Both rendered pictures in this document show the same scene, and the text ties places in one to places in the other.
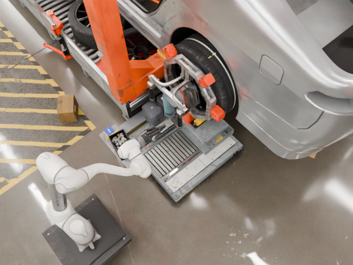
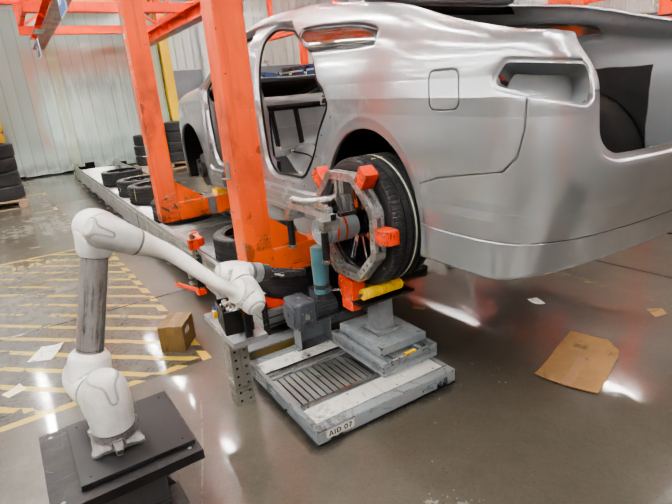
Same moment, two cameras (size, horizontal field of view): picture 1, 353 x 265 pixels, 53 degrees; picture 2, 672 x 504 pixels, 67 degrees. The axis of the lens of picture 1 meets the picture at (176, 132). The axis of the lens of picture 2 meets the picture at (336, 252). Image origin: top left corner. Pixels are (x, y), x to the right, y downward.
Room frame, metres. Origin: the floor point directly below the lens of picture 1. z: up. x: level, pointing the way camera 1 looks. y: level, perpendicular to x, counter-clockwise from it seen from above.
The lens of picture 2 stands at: (-0.79, -0.33, 1.50)
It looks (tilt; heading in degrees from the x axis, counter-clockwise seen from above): 18 degrees down; 7
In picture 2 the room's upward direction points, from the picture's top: 5 degrees counter-clockwise
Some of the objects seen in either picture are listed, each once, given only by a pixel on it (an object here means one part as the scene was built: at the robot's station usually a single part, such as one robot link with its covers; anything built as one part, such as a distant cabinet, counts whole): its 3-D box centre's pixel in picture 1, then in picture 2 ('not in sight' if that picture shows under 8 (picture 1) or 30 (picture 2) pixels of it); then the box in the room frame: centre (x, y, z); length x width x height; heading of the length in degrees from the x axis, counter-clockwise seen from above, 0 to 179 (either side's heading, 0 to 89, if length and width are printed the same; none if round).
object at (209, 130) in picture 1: (202, 113); (380, 311); (1.79, -0.25, 0.32); 0.40 x 0.30 x 0.28; 37
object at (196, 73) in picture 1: (188, 88); (347, 225); (1.69, -0.11, 0.85); 0.54 x 0.07 x 0.54; 37
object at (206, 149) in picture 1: (201, 124); (382, 342); (1.79, -0.25, 0.13); 0.50 x 0.36 x 0.10; 37
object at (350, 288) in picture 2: (191, 111); (358, 290); (1.71, -0.14, 0.48); 0.16 x 0.12 x 0.17; 127
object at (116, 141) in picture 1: (122, 144); (234, 313); (1.41, 0.45, 0.51); 0.20 x 0.14 x 0.13; 29
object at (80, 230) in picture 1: (79, 228); (106, 398); (0.74, 0.74, 0.49); 0.18 x 0.16 x 0.22; 50
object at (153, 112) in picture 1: (164, 109); (321, 315); (1.91, 0.10, 0.26); 0.42 x 0.18 x 0.35; 127
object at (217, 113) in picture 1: (217, 113); (386, 236); (1.44, -0.31, 0.85); 0.09 x 0.08 x 0.07; 37
